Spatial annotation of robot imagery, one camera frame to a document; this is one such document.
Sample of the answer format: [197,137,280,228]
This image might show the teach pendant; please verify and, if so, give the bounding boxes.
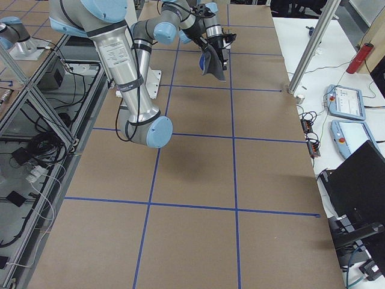
[331,120,378,159]
[324,84,366,120]

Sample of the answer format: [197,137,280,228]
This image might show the grey control box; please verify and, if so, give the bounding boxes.
[37,57,66,90]

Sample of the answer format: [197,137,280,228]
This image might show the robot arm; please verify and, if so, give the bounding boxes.
[49,1,173,148]
[131,1,236,82]

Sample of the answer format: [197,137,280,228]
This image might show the grey blue microfibre towel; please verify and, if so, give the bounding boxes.
[199,45,226,82]

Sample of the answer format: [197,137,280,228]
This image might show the upper teach pendant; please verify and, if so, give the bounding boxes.
[324,84,366,120]

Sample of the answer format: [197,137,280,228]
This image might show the aluminium frame post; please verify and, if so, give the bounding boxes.
[287,0,341,95]

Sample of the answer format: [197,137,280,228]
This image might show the lower teach pendant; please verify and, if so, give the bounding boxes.
[331,120,378,159]

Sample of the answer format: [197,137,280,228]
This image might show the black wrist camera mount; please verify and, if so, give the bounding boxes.
[191,4,215,19]

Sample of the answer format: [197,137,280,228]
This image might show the black monitor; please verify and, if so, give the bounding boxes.
[318,140,384,255]

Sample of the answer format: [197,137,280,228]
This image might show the red cylinder bottle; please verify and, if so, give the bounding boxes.
[346,43,374,74]

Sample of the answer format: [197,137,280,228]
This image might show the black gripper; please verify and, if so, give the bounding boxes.
[215,28,237,71]

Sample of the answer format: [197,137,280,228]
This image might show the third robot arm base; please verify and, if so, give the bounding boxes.
[1,16,43,61]

